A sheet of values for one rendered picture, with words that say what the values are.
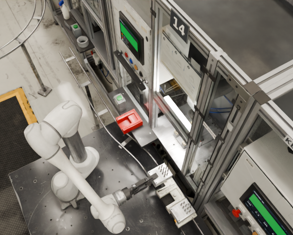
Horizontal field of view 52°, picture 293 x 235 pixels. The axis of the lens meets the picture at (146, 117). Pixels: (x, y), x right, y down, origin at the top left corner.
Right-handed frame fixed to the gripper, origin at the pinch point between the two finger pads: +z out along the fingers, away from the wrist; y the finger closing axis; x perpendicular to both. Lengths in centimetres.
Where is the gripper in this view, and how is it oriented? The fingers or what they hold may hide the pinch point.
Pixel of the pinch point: (152, 178)
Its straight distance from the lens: 189.7
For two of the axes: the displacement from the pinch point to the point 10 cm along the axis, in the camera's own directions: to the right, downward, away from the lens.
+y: 0.0, -5.3, -8.5
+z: 8.6, -4.3, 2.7
